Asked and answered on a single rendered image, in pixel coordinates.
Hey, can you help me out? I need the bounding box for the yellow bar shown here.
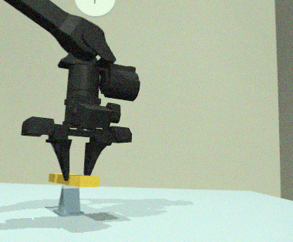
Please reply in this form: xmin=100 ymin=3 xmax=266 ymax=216
xmin=49 ymin=173 xmax=99 ymax=187

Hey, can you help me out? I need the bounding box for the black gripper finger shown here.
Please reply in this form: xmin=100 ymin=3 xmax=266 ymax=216
xmin=83 ymin=142 xmax=112 ymax=176
xmin=45 ymin=138 xmax=72 ymax=181

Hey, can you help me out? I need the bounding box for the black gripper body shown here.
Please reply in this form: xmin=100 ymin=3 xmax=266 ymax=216
xmin=21 ymin=89 xmax=132 ymax=143

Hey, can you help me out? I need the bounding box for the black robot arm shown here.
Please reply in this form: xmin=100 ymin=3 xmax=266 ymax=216
xmin=4 ymin=0 xmax=140 ymax=129

